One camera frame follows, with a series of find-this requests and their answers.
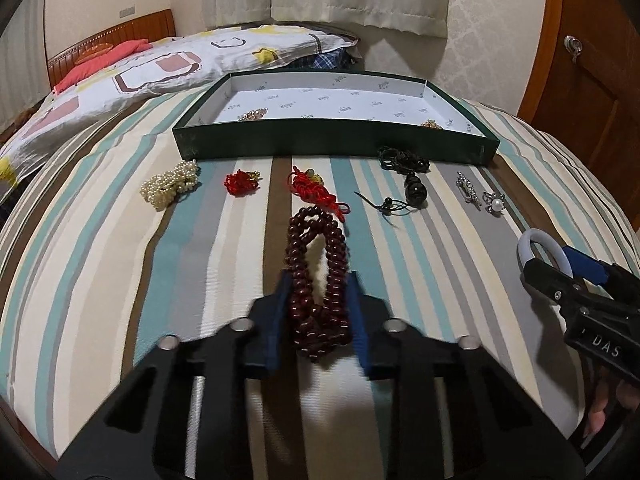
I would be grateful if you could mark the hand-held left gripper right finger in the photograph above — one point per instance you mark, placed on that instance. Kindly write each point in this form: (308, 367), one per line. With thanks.
(362, 330)

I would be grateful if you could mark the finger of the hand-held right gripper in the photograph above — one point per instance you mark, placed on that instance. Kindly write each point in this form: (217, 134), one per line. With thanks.
(552, 285)
(585, 262)

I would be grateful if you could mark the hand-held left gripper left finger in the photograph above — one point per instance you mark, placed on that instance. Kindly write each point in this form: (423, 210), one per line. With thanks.
(277, 320)

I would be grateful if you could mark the white jade bangle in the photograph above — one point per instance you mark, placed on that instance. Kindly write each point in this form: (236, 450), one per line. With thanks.
(540, 232)

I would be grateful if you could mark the silver rhinestone bar brooch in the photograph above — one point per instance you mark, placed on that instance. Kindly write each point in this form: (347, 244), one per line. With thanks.
(467, 190)

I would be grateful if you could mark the red knot pendant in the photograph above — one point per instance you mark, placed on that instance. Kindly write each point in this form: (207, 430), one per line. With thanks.
(310, 185)

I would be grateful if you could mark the black gourd pendant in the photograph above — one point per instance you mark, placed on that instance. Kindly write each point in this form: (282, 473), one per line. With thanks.
(415, 187)

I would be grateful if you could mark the green cardboard box tray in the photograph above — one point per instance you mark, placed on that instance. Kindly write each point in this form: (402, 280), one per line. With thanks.
(325, 142)

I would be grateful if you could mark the person's right hand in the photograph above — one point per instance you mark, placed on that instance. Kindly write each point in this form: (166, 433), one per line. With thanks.
(597, 407)

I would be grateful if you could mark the pearl flower brooch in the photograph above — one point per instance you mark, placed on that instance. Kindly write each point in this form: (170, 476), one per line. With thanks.
(495, 204)

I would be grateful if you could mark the striped bedsheet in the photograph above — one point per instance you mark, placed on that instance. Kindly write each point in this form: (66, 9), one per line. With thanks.
(150, 260)

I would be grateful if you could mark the small red knot ornament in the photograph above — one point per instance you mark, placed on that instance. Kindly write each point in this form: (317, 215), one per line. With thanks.
(239, 182)

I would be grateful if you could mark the wooden door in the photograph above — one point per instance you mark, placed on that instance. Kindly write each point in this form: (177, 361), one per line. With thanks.
(590, 110)

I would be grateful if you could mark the metal door lock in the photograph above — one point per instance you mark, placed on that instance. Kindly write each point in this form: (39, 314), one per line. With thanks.
(573, 47)

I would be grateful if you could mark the blue plaid cloth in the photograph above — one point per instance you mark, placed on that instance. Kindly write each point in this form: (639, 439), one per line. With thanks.
(325, 60)

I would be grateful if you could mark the wooden headboard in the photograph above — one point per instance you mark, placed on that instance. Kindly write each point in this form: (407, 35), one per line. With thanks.
(150, 25)

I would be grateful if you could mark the pale pleated curtain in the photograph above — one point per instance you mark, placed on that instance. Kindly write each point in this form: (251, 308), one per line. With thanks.
(20, 60)

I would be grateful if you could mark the wall socket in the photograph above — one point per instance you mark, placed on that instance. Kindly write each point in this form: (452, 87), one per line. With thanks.
(127, 11)

